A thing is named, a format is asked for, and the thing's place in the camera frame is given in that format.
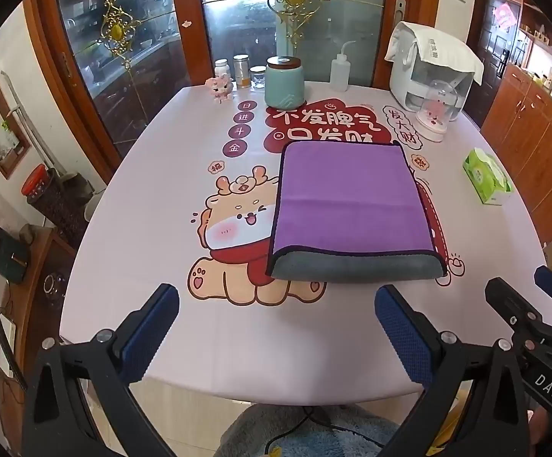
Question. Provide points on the blue fluffy cushion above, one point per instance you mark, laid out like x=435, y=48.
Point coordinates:
x=252, y=431

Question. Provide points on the wooden side table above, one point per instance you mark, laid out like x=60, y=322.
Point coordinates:
x=33, y=304

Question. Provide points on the teal canister with wooden lid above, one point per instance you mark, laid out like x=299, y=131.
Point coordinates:
x=284, y=83

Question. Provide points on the white water dispenser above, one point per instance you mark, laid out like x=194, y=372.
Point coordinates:
x=440, y=74

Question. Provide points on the glass dome with pink figure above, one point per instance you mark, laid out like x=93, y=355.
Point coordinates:
x=435, y=109

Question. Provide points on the red paper decoration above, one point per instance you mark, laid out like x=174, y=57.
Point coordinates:
x=505, y=15

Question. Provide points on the white squeeze bottle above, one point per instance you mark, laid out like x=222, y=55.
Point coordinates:
x=338, y=74

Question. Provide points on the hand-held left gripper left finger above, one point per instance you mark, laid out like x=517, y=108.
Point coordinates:
x=151, y=335

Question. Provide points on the pink cartoon figurine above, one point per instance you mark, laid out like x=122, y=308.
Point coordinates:
x=219, y=88

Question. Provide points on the pink cartoon printed tablecloth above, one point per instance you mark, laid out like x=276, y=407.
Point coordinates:
x=161, y=162

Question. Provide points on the white power strip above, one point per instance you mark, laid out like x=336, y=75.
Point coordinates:
x=7, y=342

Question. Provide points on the wooden cabinet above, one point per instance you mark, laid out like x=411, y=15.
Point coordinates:
x=533, y=119

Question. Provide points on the white lidded bottle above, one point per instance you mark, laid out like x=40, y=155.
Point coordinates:
x=222, y=65

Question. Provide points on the small clear glass jar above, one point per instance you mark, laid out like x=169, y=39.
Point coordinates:
x=258, y=78

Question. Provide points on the dark green case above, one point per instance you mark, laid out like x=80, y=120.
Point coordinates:
x=7, y=252

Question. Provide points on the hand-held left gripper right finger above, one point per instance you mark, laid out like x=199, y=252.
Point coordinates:
x=402, y=338

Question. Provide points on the small gold door ornament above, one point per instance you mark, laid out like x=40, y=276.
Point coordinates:
x=116, y=31

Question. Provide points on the purple and grey towel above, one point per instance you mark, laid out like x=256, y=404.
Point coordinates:
x=352, y=195

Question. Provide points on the green tissue pack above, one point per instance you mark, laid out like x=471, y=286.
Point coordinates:
x=487, y=176

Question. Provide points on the white cloth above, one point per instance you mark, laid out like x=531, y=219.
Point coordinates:
x=416, y=40

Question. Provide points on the amber jar with silver lid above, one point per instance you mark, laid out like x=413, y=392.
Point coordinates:
x=241, y=72

